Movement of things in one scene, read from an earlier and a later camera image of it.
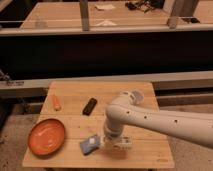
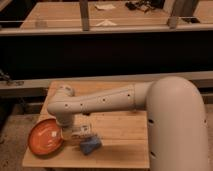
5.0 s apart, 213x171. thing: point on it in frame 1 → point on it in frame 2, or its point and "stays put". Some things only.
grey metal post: (84, 10) stays put
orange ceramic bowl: (46, 137) stays put
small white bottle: (92, 140) → (53, 133)
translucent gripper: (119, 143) → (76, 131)
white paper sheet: (105, 6) stays put
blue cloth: (87, 147) stays put
